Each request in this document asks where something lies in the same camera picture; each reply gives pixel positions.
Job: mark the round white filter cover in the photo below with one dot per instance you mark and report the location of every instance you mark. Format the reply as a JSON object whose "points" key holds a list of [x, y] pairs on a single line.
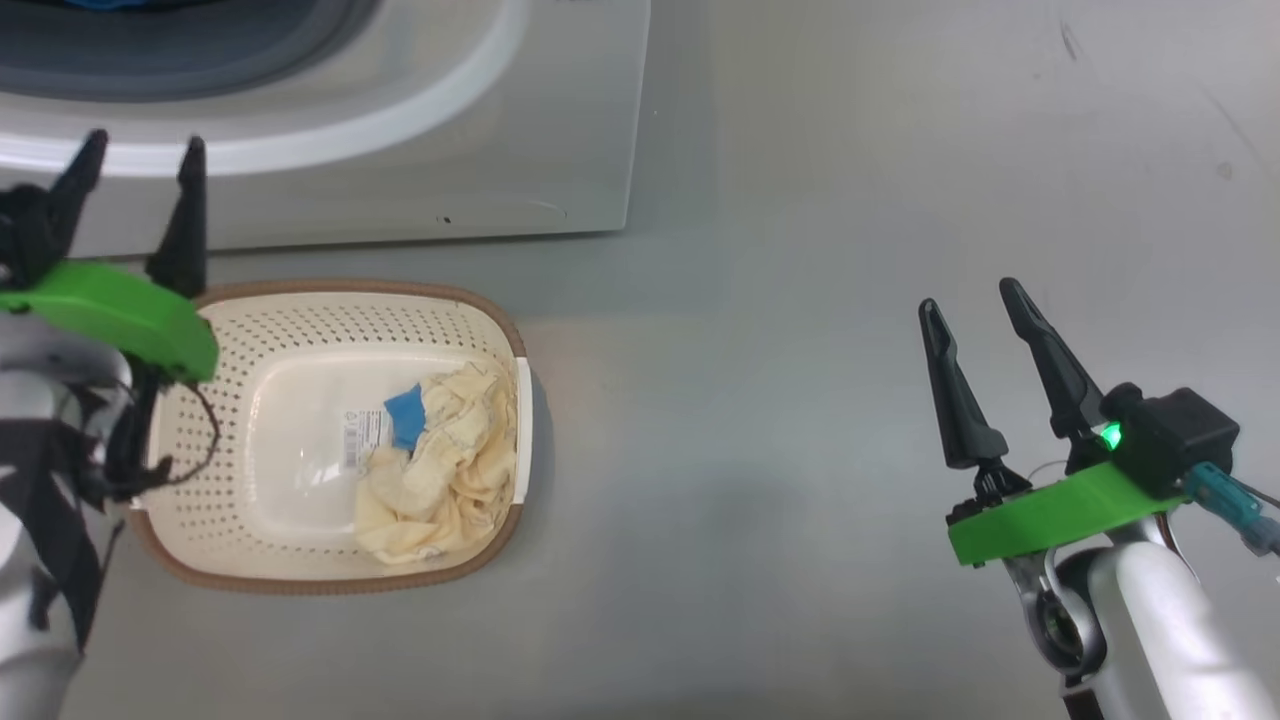
{"points": [[500, 212]]}

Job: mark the white barcode sticker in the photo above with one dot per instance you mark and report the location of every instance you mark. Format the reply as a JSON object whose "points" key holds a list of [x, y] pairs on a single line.
{"points": [[367, 438]]}

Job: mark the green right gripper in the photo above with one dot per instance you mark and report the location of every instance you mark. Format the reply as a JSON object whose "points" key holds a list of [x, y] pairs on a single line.
{"points": [[1050, 510]]}

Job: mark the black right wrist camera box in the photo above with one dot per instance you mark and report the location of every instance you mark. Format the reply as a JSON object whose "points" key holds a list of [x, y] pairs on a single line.
{"points": [[1170, 435]]}

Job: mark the cream perforated laundry basket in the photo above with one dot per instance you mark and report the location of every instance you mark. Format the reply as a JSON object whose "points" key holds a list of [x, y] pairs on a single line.
{"points": [[300, 320]]}

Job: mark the white front-load washing machine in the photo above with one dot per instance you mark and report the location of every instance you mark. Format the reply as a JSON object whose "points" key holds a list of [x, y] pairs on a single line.
{"points": [[500, 120]]}

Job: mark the grey rubber door gasket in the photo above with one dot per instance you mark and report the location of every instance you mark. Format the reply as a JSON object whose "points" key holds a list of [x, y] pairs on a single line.
{"points": [[200, 70]]}

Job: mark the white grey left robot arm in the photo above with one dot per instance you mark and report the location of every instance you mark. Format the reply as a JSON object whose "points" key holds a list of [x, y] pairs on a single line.
{"points": [[40, 370]]}

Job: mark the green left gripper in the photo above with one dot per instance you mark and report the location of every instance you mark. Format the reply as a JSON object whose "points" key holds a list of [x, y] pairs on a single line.
{"points": [[110, 305]]}

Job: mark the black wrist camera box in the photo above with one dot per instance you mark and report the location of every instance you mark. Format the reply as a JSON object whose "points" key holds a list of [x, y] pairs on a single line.
{"points": [[1170, 435], [25, 235]]}

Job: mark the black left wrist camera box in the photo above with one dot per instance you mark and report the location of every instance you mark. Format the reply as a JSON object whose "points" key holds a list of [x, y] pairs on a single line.
{"points": [[25, 235]]}

